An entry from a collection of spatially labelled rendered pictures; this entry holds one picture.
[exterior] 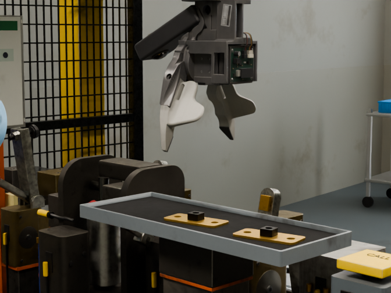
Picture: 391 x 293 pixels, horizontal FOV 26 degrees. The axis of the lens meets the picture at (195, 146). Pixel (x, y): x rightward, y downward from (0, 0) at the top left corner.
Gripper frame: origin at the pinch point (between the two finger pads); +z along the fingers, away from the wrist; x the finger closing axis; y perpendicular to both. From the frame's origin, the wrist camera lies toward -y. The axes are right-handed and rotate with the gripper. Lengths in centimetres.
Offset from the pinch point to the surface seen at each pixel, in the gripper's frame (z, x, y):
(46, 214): 16.7, 12.7, -41.4
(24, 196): 19, 28, -64
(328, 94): 39, 574, -274
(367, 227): 126, 472, -188
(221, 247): 10.5, -7.8, 9.6
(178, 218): 9.7, -1.3, -1.9
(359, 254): 9.9, -3.3, 25.2
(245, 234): 9.7, -3.7, 10.2
